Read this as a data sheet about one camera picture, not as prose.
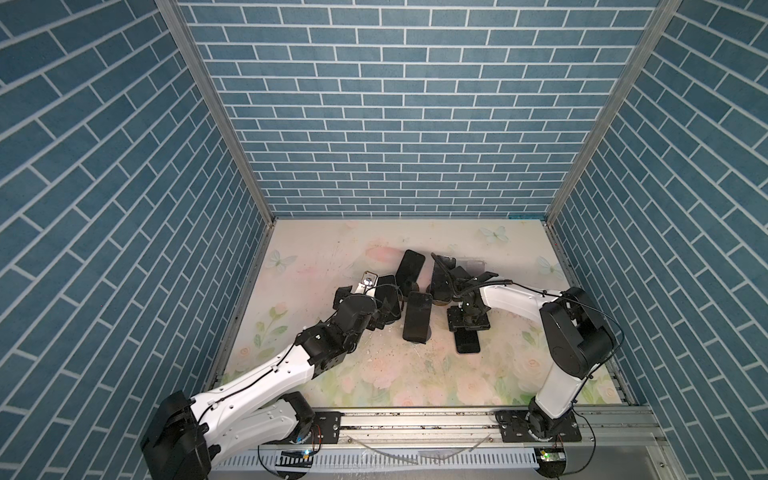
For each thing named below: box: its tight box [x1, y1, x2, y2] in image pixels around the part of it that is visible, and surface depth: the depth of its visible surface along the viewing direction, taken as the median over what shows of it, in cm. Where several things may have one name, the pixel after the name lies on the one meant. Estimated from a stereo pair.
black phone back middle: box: [395, 249, 426, 297], surface depth 97 cm
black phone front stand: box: [402, 290, 433, 344], surface depth 86 cm
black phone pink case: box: [454, 329, 481, 354], surface depth 88 cm
